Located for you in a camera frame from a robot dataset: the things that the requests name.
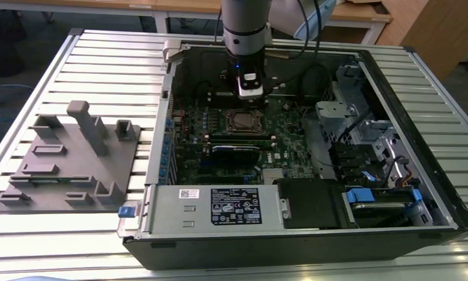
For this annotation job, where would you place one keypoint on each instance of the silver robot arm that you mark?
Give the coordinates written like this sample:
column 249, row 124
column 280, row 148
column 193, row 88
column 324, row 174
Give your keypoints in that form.
column 242, row 26

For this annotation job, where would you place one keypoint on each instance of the pale blue teach pendant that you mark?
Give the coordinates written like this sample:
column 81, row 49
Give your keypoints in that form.
column 325, row 17

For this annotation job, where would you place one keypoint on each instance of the silver metal drive cage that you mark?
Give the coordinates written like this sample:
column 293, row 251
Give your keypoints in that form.
column 331, row 109

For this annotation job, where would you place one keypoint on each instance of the green motherboard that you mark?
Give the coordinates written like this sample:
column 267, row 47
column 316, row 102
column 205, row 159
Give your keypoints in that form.
column 292, row 146

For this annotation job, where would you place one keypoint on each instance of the black graphics card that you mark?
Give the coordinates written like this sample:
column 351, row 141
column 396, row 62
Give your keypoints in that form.
column 236, row 158

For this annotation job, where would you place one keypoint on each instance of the small silver heatsink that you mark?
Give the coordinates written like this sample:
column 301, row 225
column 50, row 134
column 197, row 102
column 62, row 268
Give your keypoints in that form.
column 273, row 173

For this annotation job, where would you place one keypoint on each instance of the black drive bay block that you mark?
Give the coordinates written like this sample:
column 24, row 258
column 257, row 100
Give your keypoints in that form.
column 351, row 158

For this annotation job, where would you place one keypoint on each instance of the grey parts rack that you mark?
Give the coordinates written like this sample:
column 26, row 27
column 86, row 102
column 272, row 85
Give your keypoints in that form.
column 81, row 164

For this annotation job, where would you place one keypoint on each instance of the wooden cabinet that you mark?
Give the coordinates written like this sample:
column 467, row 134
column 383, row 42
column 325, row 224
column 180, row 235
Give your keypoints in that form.
column 432, row 29

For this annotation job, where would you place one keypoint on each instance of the black plastic shroud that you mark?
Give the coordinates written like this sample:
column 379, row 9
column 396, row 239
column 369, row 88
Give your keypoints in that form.
column 308, row 205

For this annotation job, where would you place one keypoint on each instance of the hard disk in blue carrier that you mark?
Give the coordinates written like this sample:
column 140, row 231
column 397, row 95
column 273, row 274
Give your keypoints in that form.
column 359, row 195

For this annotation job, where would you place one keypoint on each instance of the silver power supply with label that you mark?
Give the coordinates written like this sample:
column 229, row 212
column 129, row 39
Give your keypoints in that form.
column 170, row 219

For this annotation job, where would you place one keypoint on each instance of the blue case latch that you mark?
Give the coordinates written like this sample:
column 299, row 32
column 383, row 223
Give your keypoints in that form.
column 125, row 212

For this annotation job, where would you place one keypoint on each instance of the black office chair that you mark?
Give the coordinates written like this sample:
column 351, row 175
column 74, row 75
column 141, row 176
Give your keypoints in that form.
column 4, row 44

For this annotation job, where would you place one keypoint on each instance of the green RAM stick on rack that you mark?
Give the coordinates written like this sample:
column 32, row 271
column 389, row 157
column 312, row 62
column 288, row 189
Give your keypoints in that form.
column 42, row 181

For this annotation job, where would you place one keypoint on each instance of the black PC case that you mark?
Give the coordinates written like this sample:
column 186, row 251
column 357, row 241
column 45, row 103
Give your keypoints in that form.
column 257, row 251

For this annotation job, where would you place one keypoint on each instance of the blue plastic clip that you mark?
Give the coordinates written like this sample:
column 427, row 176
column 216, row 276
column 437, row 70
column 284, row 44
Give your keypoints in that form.
column 416, row 195

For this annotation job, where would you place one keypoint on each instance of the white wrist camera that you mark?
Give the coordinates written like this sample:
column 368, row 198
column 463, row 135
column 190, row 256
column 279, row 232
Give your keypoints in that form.
column 250, row 87

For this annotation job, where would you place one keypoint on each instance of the wooden desk white frame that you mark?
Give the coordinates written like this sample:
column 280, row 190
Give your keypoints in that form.
column 368, row 17

